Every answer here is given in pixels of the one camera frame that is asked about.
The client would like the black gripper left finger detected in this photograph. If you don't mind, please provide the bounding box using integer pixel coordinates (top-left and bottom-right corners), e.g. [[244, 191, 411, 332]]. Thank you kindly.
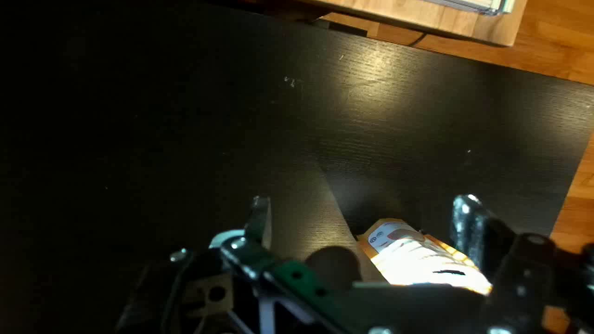
[[246, 197, 274, 247]]

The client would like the wooden board with papers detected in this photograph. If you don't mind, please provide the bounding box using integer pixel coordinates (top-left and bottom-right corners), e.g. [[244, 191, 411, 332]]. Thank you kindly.
[[307, 0, 528, 46]]

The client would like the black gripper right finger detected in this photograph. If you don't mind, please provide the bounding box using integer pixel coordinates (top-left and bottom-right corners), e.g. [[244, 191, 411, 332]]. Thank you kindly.
[[450, 195, 517, 278]]

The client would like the white snack packet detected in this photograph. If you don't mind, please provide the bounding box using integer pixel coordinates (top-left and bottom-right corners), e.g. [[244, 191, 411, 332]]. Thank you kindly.
[[359, 219, 493, 295]]

